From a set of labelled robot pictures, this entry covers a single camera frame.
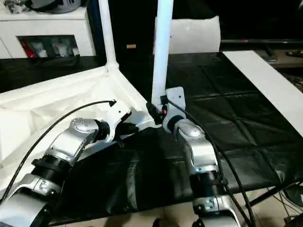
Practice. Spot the white cabinet with glass doors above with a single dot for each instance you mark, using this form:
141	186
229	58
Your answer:
47	30

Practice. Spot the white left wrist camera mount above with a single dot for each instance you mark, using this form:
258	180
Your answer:
116	116

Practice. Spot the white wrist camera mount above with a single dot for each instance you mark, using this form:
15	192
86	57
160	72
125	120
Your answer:
176	97
116	116

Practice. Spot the black work mat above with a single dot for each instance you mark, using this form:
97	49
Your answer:
236	123

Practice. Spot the grey clutter on cabinet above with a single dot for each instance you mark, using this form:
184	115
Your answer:
42	4

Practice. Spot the white flat board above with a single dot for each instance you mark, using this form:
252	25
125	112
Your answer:
267	80

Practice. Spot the small tan label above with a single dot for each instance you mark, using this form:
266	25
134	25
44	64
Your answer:
131	47

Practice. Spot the black metal stand leg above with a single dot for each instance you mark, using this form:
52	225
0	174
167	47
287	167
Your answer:
274	194

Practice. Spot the white plastic table leg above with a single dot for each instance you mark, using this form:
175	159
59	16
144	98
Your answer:
162	47
107	33

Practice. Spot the red bottle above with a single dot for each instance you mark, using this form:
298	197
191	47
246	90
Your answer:
28	49

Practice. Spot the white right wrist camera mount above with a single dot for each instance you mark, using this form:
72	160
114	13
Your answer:
176	97

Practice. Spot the black flat device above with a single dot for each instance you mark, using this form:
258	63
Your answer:
294	53

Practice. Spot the white plastic table top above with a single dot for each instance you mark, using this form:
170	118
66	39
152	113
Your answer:
47	104

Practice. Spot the white cushion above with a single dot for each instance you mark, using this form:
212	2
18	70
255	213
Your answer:
199	35

